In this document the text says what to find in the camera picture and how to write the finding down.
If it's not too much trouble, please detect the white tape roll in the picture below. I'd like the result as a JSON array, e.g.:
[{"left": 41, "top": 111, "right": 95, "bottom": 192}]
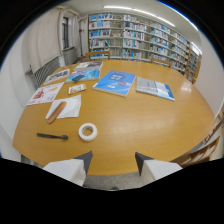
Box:
[{"left": 78, "top": 122, "right": 99, "bottom": 142}]

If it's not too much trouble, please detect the wooden chair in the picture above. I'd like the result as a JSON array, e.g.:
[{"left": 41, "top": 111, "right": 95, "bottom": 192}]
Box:
[
  {"left": 170, "top": 98, "right": 224, "bottom": 168},
  {"left": 150, "top": 57, "right": 173, "bottom": 69},
  {"left": 84, "top": 50, "right": 112, "bottom": 63}
]

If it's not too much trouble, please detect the white paper sheet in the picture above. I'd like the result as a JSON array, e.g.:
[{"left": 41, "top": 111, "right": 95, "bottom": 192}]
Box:
[{"left": 44, "top": 94, "right": 82, "bottom": 120}]

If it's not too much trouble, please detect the red and white leaflet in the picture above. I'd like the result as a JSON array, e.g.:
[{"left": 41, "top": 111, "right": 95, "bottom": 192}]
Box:
[{"left": 26, "top": 81, "right": 65, "bottom": 107}]

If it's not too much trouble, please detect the small white packet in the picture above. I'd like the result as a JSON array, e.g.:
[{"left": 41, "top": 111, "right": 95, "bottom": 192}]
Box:
[{"left": 68, "top": 83, "right": 87, "bottom": 95}]

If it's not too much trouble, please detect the grey and blue booklet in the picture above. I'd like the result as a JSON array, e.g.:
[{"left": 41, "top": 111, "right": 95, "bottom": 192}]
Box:
[{"left": 135, "top": 76, "right": 176, "bottom": 102}]

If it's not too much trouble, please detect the dark small pouch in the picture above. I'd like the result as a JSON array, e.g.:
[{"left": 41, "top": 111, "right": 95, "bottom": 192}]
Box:
[{"left": 71, "top": 73, "right": 86, "bottom": 83}]

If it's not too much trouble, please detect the grey picture magazine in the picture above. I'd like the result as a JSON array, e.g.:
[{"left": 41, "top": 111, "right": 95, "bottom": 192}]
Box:
[{"left": 42, "top": 68, "right": 71, "bottom": 86}]

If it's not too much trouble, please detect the light blue magazine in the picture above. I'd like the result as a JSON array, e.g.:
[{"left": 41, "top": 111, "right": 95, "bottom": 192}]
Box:
[{"left": 65, "top": 68, "right": 102, "bottom": 83}]

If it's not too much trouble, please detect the large blue book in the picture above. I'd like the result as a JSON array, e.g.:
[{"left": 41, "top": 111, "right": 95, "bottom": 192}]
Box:
[{"left": 92, "top": 69, "right": 137, "bottom": 98}]

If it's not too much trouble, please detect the dark cover magazine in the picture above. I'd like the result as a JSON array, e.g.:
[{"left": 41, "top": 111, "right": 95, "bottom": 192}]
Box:
[{"left": 73, "top": 60, "right": 104, "bottom": 72}]

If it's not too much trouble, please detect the white curtain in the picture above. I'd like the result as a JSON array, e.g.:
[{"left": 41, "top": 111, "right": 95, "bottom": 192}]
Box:
[{"left": 27, "top": 7, "right": 66, "bottom": 73}]

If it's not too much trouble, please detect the long bookshelf with books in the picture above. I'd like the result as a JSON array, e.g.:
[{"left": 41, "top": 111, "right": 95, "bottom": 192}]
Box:
[{"left": 87, "top": 12, "right": 203, "bottom": 75}]

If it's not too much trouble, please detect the window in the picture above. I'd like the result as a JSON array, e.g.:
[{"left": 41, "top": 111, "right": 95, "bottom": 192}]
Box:
[{"left": 61, "top": 16, "right": 70, "bottom": 50}]

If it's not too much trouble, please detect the ceiling light strip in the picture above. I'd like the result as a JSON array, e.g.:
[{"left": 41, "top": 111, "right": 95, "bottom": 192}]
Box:
[{"left": 102, "top": 4, "right": 176, "bottom": 28}]

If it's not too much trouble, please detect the wall radiator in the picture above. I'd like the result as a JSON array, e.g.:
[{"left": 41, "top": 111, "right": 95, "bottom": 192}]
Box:
[{"left": 30, "top": 57, "right": 62, "bottom": 90}]

